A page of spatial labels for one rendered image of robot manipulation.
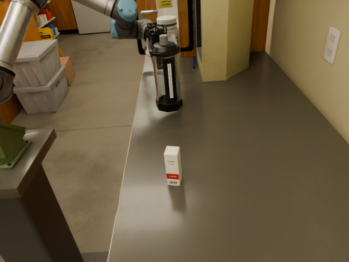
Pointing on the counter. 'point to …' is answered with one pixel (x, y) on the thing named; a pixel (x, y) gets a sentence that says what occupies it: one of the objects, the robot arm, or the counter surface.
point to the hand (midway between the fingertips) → (164, 54)
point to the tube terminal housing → (225, 38)
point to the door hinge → (195, 25)
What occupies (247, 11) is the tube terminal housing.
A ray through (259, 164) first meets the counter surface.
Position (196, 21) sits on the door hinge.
